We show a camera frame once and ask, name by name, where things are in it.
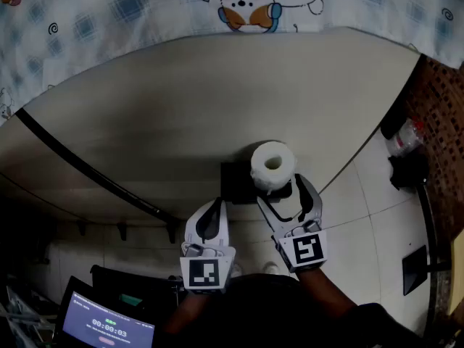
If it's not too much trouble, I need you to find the black bag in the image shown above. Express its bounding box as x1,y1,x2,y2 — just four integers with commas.
388,152,429,192

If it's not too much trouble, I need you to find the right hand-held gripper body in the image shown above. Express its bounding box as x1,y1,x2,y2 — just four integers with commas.
271,220,329,273

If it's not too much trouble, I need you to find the black strip on table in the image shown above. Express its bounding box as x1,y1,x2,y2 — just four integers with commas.
15,107,179,228

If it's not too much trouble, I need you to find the laptop with lit screen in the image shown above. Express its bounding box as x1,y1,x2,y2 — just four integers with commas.
53,275,157,348

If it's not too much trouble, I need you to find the brown lattice mat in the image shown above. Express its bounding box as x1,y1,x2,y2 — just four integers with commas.
401,54,464,255

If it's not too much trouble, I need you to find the person's right forearm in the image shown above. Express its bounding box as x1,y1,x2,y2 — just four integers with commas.
296,266,359,319

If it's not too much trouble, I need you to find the metal rack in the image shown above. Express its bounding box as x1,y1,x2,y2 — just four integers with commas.
0,283,59,348

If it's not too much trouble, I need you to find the black curved pole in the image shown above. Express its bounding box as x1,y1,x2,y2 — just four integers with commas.
415,182,452,337

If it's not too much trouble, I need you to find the black box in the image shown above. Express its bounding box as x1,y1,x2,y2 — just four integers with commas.
220,161,295,206

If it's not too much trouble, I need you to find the person's left forearm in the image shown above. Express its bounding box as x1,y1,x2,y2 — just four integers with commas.
162,291,212,337

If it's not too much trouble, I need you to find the yellow wooden board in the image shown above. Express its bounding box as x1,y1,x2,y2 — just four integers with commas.
448,229,464,319

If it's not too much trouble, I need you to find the clear plastic bottle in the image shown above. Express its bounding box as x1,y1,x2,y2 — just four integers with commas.
385,117,426,158

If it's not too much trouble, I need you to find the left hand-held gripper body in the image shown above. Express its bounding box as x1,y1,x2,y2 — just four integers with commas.
180,240,237,296

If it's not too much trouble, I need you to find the green item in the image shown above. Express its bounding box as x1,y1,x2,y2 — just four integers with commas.
118,293,143,307

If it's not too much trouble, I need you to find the black flat plate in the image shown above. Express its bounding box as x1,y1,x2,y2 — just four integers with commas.
402,244,429,297

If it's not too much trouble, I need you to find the black chair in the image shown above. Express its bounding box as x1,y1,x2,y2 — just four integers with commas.
89,264,184,306

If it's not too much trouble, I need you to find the white toilet paper roll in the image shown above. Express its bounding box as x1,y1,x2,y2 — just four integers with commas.
249,140,297,197

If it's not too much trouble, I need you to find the person's dark clothing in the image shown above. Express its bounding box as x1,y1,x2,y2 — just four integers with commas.
159,272,426,348

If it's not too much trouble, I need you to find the cartoon print plaid cloth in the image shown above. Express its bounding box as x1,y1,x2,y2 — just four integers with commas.
0,0,464,125

